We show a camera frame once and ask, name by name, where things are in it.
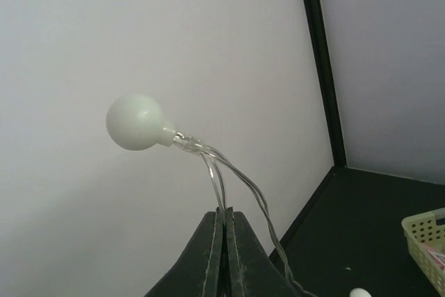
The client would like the black corner frame post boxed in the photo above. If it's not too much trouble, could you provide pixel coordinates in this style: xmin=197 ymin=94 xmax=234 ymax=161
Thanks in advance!
xmin=303 ymin=0 xmax=347 ymax=168

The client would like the pink star ornament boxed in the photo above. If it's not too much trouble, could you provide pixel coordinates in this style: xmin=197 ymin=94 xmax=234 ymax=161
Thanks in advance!
xmin=424 ymin=245 xmax=445 ymax=271

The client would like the string of white lights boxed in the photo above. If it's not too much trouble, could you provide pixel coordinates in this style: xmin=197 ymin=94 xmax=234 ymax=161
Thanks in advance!
xmin=105 ymin=93 xmax=373 ymax=297

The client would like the green plastic basket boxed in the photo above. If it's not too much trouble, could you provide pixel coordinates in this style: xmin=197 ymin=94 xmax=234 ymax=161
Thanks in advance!
xmin=401 ymin=208 xmax=444 ymax=296

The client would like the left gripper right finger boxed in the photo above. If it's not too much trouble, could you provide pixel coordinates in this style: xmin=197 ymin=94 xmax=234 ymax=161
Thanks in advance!
xmin=225 ymin=208 xmax=302 ymax=297

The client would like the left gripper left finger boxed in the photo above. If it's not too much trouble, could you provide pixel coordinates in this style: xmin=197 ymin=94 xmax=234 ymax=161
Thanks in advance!
xmin=146 ymin=210 xmax=223 ymax=297

